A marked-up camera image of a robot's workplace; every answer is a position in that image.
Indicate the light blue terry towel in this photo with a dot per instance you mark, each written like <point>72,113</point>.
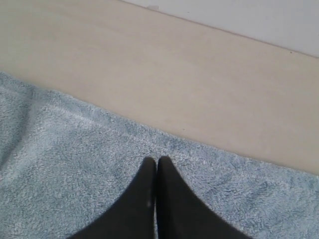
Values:
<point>63,162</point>

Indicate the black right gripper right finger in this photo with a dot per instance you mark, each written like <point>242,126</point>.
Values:
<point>181,214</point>

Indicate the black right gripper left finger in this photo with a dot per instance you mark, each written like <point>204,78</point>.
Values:
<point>132,215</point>

